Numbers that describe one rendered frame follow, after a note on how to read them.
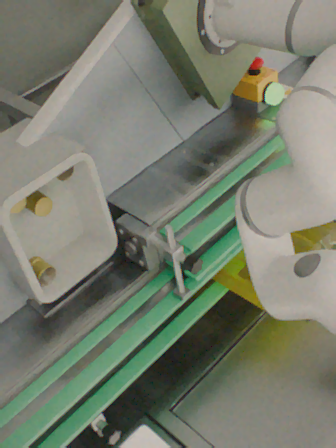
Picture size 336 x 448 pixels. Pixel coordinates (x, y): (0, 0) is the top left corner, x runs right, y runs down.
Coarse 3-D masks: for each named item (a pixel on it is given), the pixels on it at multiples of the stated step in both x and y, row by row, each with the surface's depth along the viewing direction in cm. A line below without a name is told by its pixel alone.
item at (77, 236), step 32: (64, 160) 85; (64, 192) 97; (96, 192) 92; (32, 224) 94; (64, 224) 100; (96, 224) 100; (32, 256) 97; (64, 256) 100; (96, 256) 100; (32, 288) 91; (64, 288) 96
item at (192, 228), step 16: (272, 144) 114; (256, 160) 111; (272, 160) 111; (288, 160) 110; (240, 176) 108; (208, 192) 106; (224, 192) 106; (192, 208) 104; (208, 208) 103; (224, 208) 102; (176, 224) 101; (192, 224) 101; (208, 224) 100; (224, 224) 100; (176, 240) 99; (192, 240) 97
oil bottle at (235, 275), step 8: (240, 256) 108; (232, 264) 106; (240, 264) 106; (224, 272) 106; (232, 272) 105; (240, 272) 105; (248, 272) 104; (216, 280) 110; (224, 280) 108; (232, 280) 106; (240, 280) 104; (248, 280) 103; (232, 288) 108; (240, 288) 105; (248, 288) 103; (248, 296) 105; (256, 296) 103; (256, 304) 105
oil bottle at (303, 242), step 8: (296, 232) 110; (304, 232) 110; (296, 240) 109; (304, 240) 108; (312, 240) 108; (320, 240) 108; (296, 248) 107; (304, 248) 107; (312, 248) 106; (320, 248) 106; (328, 248) 108
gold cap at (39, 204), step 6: (36, 192) 89; (30, 198) 89; (36, 198) 88; (42, 198) 88; (48, 198) 89; (30, 204) 88; (36, 204) 88; (42, 204) 88; (48, 204) 89; (30, 210) 89; (36, 210) 88; (42, 210) 89; (48, 210) 90; (42, 216) 89
